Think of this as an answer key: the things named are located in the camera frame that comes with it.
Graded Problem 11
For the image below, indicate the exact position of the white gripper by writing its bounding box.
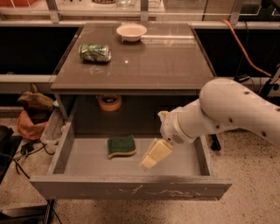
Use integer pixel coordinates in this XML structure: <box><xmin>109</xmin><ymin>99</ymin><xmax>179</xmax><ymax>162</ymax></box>
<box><xmin>139</xmin><ymin>107</ymin><xmax>194</xmax><ymax>172</ymax></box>

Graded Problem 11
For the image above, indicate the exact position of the green and yellow sponge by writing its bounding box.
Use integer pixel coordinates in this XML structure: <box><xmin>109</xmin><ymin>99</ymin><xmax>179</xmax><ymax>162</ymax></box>
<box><xmin>107</xmin><ymin>135</ymin><xmax>137</xmax><ymax>159</ymax></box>

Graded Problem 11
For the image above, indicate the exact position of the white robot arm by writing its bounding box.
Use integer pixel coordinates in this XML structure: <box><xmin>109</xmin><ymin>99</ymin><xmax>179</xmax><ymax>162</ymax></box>
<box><xmin>139</xmin><ymin>78</ymin><xmax>280</xmax><ymax>171</ymax></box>

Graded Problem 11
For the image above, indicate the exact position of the open grey drawer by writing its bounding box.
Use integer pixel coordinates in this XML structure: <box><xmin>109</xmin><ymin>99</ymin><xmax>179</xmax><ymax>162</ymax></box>
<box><xmin>29</xmin><ymin>95</ymin><xmax>234</xmax><ymax>201</ymax></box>

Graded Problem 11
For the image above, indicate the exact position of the roll of masking tape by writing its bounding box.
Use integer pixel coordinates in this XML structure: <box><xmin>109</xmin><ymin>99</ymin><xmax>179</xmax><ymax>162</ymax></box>
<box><xmin>97</xmin><ymin>94</ymin><xmax>122</xmax><ymax>112</ymax></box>

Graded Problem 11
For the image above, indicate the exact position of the grey cabinet table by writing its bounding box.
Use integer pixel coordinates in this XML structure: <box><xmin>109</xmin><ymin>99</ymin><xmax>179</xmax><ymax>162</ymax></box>
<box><xmin>50</xmin><ymin>22</ymin><xmax>221</xmax><ymax>123</ymax></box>

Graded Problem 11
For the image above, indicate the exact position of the black power adapter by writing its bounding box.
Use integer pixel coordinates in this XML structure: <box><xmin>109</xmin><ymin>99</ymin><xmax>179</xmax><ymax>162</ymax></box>
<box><xmin>234</xmin><ymin>74</ymin><xmax>250</xmax><ymax>83</ymax></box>

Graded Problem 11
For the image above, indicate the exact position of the crushed green soda can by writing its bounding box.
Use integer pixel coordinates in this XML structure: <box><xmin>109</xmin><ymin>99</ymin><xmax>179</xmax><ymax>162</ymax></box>
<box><xmin>79</xmin><ymin>44</ymin><xmax>111</xmax><ymax>63</ymax></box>

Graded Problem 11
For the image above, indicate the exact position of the white bowl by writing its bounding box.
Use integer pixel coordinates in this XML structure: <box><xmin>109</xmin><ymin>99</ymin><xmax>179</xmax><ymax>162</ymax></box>
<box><xmin>116</xmin><ymin>24</ymin><xmax>147</xmax><ymax>42</ymax></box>

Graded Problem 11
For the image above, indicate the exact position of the white plastic bag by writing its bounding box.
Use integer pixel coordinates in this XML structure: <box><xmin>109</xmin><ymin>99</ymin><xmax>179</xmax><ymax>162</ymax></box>
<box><xmin>40</xmin><ymin>108</ymin><xmax>65</xmax><ymax>146</ymax></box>

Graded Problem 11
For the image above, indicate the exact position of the brown cloth bag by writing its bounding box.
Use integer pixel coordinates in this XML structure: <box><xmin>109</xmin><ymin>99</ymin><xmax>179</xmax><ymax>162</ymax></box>
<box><xmin>17</xmin><ymin>83</ymin><xmax>54</xmax><ymax>124</ymax></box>

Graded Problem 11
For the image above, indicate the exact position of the orange cloth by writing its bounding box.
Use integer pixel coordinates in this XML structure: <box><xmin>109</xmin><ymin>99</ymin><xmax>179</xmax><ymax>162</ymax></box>
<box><xmin>17</xmin><ymin>110</ymin><xmax>47</xmax><ymax>140</ymax></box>

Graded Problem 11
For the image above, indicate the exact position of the orange cable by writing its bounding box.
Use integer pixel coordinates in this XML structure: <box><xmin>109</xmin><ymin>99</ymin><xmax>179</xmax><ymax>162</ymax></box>
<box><xmin>220</xmin><ymin>18</ymin><xmax>273</xmax><ymax>78</ymax></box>

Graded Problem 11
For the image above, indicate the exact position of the black cable on floor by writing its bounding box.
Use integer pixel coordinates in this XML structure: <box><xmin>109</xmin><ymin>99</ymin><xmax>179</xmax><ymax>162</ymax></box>
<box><xmin>0</xmin><ymin>139</ymin><xmax>56</xmax><ymax>179</ymax></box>

